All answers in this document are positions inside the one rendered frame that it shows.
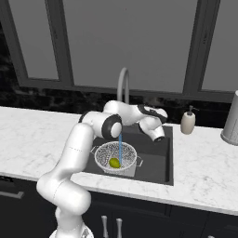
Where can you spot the black cupboard door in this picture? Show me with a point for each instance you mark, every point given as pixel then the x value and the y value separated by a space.
pixel 96 224
pixel 142 227

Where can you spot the black sink front panel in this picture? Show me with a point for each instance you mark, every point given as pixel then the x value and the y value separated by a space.
pixel 133 203

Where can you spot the grey curved sink faucet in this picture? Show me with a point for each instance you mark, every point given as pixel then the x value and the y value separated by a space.
pixel 123 81

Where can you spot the dark grey framed window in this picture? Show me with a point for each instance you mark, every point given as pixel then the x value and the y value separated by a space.
pixel 130 40

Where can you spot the black drawer front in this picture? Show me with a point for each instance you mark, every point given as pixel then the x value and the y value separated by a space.
pixel 18 209

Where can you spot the blue water stream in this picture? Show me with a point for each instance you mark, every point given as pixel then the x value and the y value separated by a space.
pixel 120 148

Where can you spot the yellow-green pear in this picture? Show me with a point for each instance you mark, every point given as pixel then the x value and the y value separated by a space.
pixel 114 163

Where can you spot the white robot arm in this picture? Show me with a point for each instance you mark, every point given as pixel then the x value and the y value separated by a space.
pixel 77 148

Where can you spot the beige soap dispenser bottle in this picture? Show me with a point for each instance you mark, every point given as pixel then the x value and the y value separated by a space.
pixel 187 122

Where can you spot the dark grey sink basin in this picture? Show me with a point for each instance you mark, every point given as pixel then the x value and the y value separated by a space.
pixel 155 161

